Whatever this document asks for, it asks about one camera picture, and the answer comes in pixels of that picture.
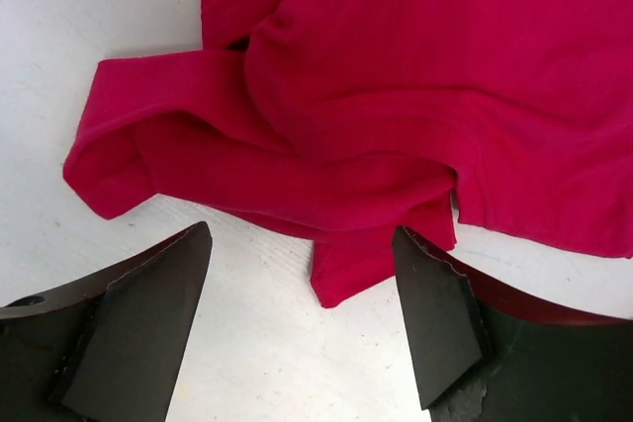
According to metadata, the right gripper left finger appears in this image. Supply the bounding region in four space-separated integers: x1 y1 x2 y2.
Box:
1 222 213 421

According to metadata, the red t shirt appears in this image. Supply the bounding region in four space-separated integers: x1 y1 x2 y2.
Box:
63 0 632 307

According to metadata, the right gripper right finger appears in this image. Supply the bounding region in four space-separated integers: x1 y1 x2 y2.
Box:
393 227 632 422

